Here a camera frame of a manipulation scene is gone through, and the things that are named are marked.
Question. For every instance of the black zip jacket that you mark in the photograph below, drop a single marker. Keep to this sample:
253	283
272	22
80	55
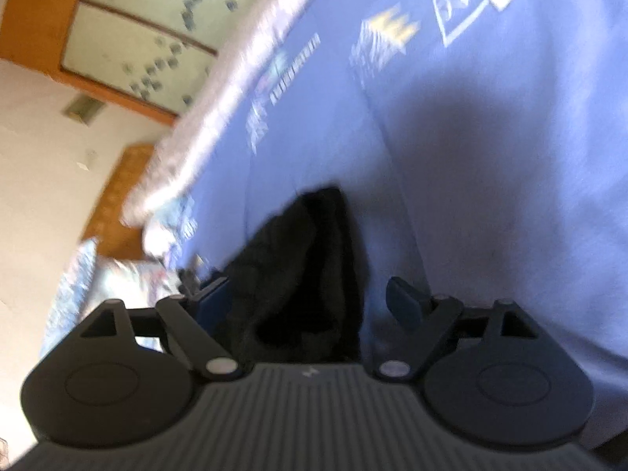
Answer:
304	265

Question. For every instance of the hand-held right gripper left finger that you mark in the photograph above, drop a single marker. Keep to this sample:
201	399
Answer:
211	301

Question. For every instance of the blue patterned pillow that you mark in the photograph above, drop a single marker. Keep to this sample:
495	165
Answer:
73	279

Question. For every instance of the wall switch panel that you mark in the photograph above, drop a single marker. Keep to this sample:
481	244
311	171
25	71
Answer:
83	109

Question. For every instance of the wooden bed headboard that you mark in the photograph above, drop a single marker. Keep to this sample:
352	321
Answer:
117	196

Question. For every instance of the blue printed bed sheet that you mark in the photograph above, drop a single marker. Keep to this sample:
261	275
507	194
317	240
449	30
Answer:
490	157

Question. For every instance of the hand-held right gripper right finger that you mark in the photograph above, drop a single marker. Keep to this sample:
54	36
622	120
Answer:
402	304

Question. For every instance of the small white pillow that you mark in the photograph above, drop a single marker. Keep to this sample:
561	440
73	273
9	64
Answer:
167	235

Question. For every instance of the wardrobe with frosted glass doors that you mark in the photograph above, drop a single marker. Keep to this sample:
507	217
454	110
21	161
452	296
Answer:
137	44

